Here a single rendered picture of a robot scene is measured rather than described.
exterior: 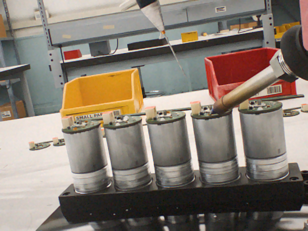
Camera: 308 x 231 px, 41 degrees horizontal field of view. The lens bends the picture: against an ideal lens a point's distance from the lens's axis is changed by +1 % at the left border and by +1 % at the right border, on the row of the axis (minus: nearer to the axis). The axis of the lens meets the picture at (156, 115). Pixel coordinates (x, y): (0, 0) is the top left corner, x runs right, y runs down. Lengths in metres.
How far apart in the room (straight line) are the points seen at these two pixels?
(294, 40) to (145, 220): 0.13
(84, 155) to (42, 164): 0.18
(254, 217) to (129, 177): 0.08
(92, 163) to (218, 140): 0.08
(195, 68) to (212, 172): 4.43
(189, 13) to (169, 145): 2.29
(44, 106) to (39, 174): 4.53
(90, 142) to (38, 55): 4.61
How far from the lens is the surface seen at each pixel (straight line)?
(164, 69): 4.66
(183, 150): 0.25
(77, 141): 0.26
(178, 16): 2.52
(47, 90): 4.88
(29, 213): 0.32
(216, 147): 0.24
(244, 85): 0.21
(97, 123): 0.27
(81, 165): 0.26
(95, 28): 2.55
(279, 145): 0.24
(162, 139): 0.24
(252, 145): 0.24
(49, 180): 0.38
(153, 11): 0.22
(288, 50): 0.18
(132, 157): 0.25
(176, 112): 0.25
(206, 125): 0.24
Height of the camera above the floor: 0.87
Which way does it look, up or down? 12 degrees down
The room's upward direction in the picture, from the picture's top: 9 degrees counter-clockwise
